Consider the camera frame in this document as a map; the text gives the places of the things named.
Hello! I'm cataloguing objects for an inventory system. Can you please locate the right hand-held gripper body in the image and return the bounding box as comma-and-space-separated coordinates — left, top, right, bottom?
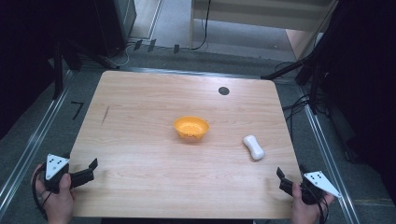
278, 170, 343, 206

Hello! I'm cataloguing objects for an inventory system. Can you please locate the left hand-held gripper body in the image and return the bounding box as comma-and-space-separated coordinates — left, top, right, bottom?
43, 153, 95, 195

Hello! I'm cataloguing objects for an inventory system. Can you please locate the white peanut-shaped soap bar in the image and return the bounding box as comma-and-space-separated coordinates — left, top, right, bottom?
242, 134, 266, 161

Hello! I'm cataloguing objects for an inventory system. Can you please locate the orange plastic bowl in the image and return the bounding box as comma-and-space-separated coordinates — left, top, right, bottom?
173, 115, 210, 141

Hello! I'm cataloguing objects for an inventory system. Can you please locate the person's right hand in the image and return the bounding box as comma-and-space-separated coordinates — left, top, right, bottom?
290, 182, 336, 224

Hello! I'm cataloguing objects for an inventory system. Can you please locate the person's left hand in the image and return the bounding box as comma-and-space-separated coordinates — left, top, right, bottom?
31, 164, 76, 224

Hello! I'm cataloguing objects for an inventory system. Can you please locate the black slanted stand leg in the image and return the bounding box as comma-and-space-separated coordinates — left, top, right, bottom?
64, 39, 120, 70

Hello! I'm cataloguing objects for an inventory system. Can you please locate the black tripod stand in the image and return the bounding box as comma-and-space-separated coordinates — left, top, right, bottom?
261, 6, 344, 116

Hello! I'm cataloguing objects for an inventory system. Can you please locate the dark cabinet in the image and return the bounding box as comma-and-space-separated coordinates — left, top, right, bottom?
92, 0, 138, 58

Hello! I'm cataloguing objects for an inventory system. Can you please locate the white wooden furniture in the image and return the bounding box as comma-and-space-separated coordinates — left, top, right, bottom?
189, 0, 340, 61

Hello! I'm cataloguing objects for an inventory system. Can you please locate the silver metal floor rail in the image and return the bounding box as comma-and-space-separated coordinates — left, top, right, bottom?
0, 70, 75, 216
297, 86, 362, 224
120, 65, 263, 79

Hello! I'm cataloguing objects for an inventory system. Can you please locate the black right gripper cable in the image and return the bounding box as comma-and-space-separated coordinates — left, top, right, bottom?
316, 197, 331, 224

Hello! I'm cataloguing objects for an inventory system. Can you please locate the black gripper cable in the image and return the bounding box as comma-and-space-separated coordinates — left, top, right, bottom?
316, 197, 331, 224
31, 172, 52, 218

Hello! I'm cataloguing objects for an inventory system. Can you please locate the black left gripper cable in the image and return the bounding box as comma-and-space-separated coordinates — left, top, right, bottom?
31, 172, 52, 218

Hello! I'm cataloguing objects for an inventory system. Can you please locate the black floor cable bundle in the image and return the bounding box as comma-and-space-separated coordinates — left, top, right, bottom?
274, 61, 314, 141

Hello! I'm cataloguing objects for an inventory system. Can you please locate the white floor cable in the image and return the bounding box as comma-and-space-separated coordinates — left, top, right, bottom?
113, 43, 134, 69

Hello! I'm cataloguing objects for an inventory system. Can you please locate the black hanging cable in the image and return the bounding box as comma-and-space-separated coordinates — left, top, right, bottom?
190, 0, 213, 51

